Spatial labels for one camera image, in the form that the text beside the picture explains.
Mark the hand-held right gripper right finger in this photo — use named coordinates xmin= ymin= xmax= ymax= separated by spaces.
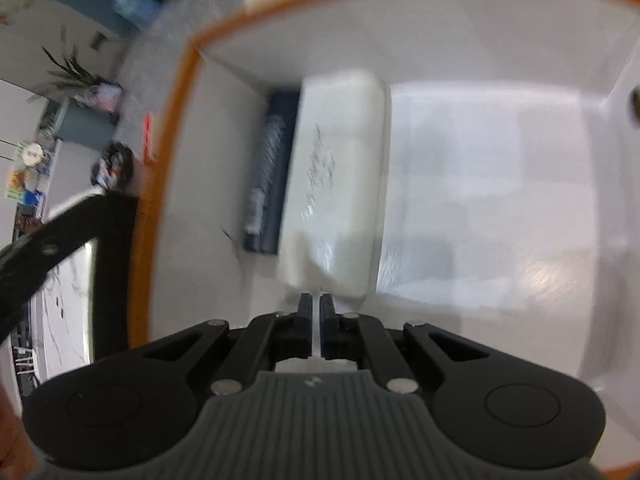
xmin=320 ymin=294 xmax=489 ymax=395

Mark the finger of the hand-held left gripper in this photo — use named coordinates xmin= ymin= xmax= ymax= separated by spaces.
xmin=0 ymin=194 xmax=137 ymax=341

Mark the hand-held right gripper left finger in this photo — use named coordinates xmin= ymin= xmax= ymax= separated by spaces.
xmin=141 ymin=294 xmax=312 ymax=395

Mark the white glasses case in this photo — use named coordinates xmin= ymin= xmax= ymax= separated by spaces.
xmin=276 ymin=71 xmax=392 ymax=297

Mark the white box with orange rim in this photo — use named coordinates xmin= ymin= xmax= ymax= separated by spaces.
xmin=127 ymin=0 xmax=640 ymax=480

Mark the person's left forearm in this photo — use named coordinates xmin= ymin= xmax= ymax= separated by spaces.
xmin=0 ymin=385 xmax=32 ymax=480

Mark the marble table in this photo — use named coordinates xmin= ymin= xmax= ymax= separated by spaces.
xmin=27 ymin=240 xmax=97 ymax=382

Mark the black round object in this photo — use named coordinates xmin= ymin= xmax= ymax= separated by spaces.
xmin=90 ymin=141 xmax=135 ymax=191

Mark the grey planter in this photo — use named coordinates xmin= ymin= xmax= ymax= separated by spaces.
xmin=54 ymin=97 xmax=121 ymax=152

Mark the red label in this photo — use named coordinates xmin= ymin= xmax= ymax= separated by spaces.
xmin=142 ymin=115 xmax=157 ymax=166

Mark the green potted plant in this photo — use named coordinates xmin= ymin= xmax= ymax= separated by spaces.
xmin=41 ymin=27 xmax=121 ymax=106

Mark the dark blue box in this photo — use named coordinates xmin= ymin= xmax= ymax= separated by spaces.
xmin=243 ymin=91 xmax=301 ymax=256

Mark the blue water bottle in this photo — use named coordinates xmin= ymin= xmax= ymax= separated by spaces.
xmin=112 ymin=0 xmax=162 ymax=29

